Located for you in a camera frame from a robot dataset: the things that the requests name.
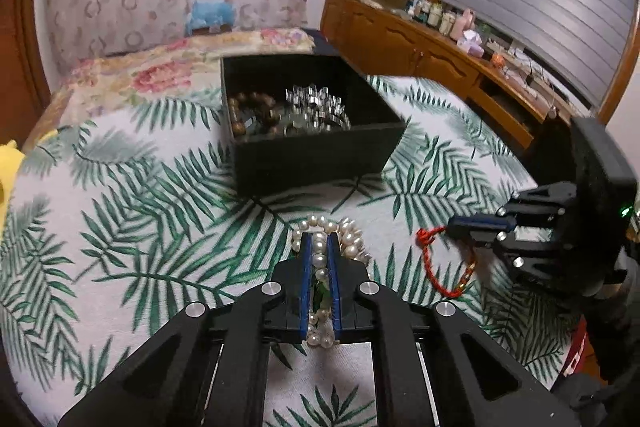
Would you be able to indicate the pink bottle on sideboard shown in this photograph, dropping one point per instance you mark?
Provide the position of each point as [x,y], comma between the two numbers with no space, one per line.
[464,22]

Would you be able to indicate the black square jewelry box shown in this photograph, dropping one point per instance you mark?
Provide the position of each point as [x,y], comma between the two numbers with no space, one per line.
[264,161]

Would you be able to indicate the palm leaf print tablecloth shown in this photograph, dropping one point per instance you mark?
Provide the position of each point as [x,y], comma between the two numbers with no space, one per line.
[116,224]

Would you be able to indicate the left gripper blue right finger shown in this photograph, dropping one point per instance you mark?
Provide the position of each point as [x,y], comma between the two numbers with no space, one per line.
[365,311]

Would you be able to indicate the silver crystal hair comb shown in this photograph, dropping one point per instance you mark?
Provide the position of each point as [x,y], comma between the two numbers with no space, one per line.
[312,110]

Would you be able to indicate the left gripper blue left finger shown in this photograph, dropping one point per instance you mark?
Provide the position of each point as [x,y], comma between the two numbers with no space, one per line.
[273,312]

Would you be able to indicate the wooden sideboard cabinet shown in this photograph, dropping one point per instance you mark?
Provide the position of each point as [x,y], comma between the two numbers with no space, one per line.
[378,42]

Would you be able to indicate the blue plush toy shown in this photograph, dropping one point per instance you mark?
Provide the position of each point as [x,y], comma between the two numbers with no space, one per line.
[210,16]

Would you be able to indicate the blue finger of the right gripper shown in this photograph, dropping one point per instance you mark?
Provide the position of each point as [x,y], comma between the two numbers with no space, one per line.
[482,238]
[465,226]

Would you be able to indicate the white jar on sideboard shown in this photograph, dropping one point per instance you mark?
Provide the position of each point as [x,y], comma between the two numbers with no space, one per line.
[447,23]

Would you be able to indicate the brown louvered wardrobe door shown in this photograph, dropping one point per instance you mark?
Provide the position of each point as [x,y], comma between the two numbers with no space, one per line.
[25,93]

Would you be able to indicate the yellow plush toy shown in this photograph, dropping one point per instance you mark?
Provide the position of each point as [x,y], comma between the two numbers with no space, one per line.
[10,162]

